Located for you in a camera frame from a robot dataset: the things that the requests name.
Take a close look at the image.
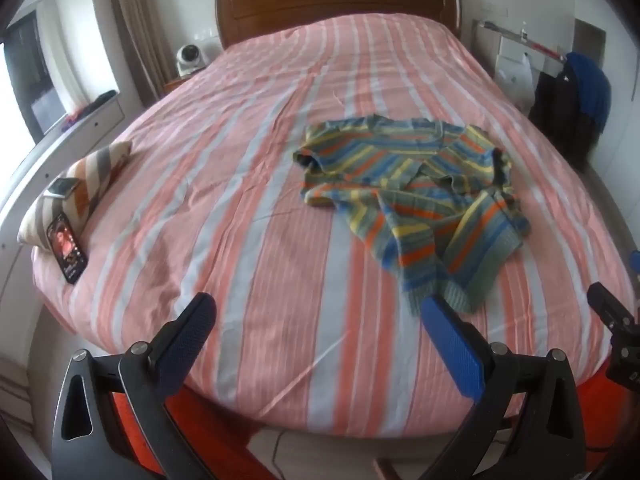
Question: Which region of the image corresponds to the chevron patterned pillow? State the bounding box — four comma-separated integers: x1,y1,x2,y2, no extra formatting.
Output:
17,141,133,251

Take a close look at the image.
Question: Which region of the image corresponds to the small silver device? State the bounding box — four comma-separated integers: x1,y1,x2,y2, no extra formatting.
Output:
43,177,81,200

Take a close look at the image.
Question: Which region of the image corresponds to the white desk fan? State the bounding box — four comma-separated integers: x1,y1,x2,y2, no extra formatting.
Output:
175,44,207,77

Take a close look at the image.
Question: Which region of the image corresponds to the blue garment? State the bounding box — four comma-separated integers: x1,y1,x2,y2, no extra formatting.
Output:
565,51,612,126

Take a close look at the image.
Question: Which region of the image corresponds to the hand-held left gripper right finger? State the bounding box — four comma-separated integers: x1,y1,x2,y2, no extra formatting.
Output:
421,294,586,480

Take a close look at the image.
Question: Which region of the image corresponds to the striped knit sweater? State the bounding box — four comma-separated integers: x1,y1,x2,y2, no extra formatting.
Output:
292,115,532,318

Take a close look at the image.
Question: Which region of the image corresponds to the window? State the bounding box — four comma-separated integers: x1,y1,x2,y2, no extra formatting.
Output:
0,10,68,143

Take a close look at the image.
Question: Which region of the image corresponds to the dark cloth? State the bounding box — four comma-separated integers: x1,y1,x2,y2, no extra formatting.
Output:
67,90,118,122

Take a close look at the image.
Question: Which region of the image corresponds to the white plastic bag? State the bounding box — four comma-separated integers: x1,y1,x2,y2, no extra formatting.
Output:
492,52,533,108

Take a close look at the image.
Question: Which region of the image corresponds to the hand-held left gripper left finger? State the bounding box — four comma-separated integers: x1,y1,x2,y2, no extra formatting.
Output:
51,291,236,480

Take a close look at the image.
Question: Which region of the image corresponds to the black jacket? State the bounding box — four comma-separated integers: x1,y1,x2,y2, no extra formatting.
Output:
529,62,608,171

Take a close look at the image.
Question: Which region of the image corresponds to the black smartphone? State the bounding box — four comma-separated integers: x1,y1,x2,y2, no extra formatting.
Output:
46,212,89,285

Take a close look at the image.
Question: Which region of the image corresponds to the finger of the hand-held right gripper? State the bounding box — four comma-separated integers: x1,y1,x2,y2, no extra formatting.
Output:
586,282,640,397

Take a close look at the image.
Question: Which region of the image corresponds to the wooden nightstand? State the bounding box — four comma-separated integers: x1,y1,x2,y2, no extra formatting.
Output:
162,76,195,96

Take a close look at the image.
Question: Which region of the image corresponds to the white desk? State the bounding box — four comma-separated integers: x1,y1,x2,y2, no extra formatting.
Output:
472,19,568,91

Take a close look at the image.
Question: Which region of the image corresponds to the wooden headboard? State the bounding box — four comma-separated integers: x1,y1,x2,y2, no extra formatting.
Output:
215,0,462,51

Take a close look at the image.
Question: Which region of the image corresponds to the beige curtain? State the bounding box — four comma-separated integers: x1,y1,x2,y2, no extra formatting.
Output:
109,0,168,108

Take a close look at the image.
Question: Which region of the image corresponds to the bed with pink striped sheet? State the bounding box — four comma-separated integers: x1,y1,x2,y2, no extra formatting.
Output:
31,12,636,438

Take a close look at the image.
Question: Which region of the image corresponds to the orange bed base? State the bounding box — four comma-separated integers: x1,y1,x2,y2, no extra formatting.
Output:
107,370,640,480

